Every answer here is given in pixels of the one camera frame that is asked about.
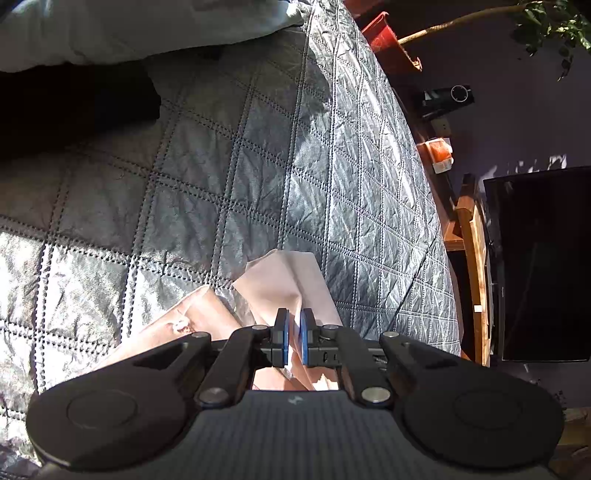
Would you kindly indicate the black garment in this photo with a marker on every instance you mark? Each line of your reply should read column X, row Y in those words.
column 69, row 106

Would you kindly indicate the black television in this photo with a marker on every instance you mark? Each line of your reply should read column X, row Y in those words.
column 545, row 263

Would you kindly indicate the black speaker device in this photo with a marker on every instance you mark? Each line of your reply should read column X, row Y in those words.
column 443, row 99

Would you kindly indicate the silver quilted blanket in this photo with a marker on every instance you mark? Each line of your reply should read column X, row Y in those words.
column 323, row 161

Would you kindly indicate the orange tissue box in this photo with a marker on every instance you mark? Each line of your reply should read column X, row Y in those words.
column 438, row 152

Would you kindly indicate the light blue garment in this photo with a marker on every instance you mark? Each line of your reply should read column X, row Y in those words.
column 138, row 27

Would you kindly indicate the wall outlet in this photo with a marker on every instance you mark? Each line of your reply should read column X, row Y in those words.
column 441, row 127

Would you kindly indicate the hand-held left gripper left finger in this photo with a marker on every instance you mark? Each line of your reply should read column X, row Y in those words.
column 282, row 337

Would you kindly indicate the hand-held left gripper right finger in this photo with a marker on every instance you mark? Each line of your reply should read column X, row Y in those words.
column 308, row 341

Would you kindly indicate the red flower pot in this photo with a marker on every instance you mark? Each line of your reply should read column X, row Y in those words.
column 383, row 37

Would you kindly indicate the potted green tree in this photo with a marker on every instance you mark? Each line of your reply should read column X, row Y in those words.
column 443, row 26

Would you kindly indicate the wooden television stand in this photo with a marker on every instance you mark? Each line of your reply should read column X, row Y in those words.
column 473, row 258

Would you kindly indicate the pink garment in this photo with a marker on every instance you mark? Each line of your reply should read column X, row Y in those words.
column 286, row 281

